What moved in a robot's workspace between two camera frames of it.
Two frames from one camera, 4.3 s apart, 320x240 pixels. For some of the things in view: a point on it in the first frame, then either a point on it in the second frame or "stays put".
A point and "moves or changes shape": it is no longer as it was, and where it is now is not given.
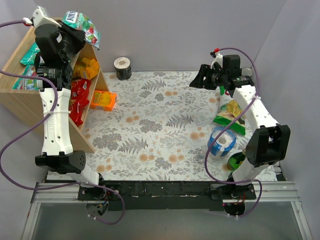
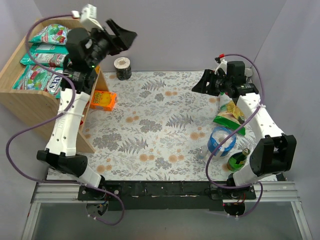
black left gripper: [75, 35] to [113, 40]
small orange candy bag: [103, 100] stays put
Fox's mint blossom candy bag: [80, 21] moves or changes shape
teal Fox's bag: [30, 83] stays put
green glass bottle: [235, 160] stays put
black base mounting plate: [167, 195] stays put
